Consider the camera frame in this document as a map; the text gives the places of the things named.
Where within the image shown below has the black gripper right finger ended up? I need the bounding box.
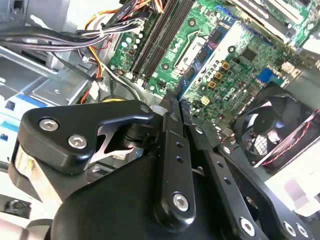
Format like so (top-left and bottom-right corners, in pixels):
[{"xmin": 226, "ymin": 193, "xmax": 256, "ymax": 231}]
[{"xmin": 180, "ymin": 99, "xmax": 315, "ymax": 240}]

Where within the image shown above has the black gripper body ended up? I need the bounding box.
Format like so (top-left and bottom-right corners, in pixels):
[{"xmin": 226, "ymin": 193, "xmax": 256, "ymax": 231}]
[{"xmin": 51, "ymin": 152, "xmax": 242, "ymax": 240}]

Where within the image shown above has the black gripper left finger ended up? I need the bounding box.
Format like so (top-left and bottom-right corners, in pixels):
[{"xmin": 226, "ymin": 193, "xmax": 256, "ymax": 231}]
[{"xmin": 17, "ymin": 92, "xmax": 197, "ymax": 226}]

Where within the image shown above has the blue-green RAM stick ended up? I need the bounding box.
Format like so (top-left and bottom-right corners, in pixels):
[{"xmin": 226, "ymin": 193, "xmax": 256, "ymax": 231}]
[{"xmin": 174, "ymin": 19, "xmax": 241, "ymax": 102}]

